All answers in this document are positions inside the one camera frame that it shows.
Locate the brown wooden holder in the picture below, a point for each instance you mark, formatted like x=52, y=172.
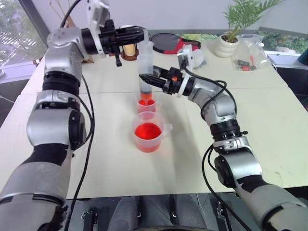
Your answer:
x=130, y=51

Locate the green artificial hedge strip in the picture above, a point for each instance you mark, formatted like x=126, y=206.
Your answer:
x=284, y=39

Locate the white ribbed plant pot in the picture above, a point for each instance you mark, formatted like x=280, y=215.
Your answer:
x=225, y=47

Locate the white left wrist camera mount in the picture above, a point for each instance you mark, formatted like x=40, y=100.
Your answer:
x=97, y=14

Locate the green palm plant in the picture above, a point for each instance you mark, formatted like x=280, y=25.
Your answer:
x=243, y=14

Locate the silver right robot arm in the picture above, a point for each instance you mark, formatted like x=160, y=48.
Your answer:
x=240, y=166

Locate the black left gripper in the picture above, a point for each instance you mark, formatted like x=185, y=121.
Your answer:
x=109, y=39

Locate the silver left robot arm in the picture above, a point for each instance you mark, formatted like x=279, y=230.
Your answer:
x=57, y=79

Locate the clear plastic bag with parts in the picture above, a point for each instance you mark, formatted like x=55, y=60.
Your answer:
x=250, y=55

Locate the dark teal object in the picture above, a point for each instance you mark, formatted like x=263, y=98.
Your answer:
x=303, y=56

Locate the small clear cup red liquid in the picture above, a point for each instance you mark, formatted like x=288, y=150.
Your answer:
x=146, y=107

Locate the large clear plastic syringe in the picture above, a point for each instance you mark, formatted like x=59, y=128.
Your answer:
x=145, y=60

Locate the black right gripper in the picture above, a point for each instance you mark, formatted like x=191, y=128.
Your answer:
x=172, y=83

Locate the large clear cup red liquid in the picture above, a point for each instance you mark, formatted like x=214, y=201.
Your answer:
x=147, y=134

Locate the black table clamp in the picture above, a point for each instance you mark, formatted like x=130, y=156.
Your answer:
x=221, y=209
x=88, y=216

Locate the clear round plastic container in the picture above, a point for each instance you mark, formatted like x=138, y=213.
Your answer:
x=197, y=59

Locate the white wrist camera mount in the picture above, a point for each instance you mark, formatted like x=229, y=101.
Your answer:
x=97, y=14
x=185, y=56

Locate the red and black paddles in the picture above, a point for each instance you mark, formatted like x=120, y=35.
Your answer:
x=168, y=42

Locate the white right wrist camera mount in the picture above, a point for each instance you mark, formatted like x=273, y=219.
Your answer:
x=185, y=56

